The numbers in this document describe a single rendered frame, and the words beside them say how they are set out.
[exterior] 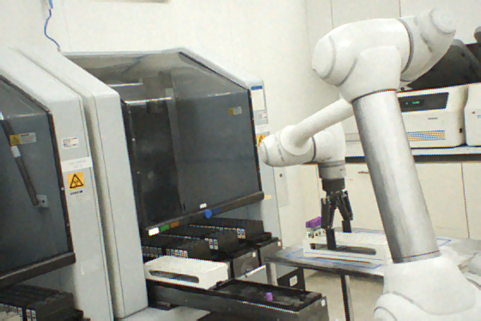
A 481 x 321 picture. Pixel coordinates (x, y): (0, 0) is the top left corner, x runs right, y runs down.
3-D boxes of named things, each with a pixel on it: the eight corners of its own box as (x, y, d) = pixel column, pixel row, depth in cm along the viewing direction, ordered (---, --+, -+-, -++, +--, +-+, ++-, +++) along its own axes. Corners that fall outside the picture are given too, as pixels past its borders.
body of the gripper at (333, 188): (336, 180, 193) (339, 208, 194) (349, 175, 200) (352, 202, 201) (315, 180, 198) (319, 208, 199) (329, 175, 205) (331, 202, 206)
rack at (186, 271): (144, 282, 204) (142, 263, 204) (167, 273, 212) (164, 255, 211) (207, 293, 184) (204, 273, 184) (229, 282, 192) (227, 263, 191)
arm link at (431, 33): (413, 39, 160) (367, 45, 155) (458, -10, 144) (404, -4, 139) (432, 82, 155) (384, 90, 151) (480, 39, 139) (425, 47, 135)
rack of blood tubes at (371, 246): (302, 256, 205) (301, 238, 205) (318, 248, 213) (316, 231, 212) (386, 264, 187) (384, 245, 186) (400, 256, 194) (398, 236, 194)
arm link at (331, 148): (336, 157, 205) (301, 163, 201) (331, 112, 203) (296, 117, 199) (353, 159, 195) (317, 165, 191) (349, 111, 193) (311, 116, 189)
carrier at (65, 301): (71, 312, 180) (69, 292, 179) (76, 313, 178) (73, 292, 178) (33, 329, 171) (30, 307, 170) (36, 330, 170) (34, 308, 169)
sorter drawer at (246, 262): (117, 262, 262) (114, 241, 261) (143, 252, 273) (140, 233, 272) (244, 281, 214) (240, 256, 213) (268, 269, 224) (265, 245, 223)
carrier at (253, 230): (261, 234, 243) (259, 220, 242) (264, 234, 241) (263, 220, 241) (241, 242, 234) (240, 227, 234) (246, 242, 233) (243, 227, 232)
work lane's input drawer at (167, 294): (135, 303, 206) (131, 276, 205) (167, 289, 216) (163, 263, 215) (314, 343, 157) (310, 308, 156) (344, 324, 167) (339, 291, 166)
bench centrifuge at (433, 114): (371, 151, 406) (362, 53, 399) (417, 138, 451) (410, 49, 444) (456, 148, 368) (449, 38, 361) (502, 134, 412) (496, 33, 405)
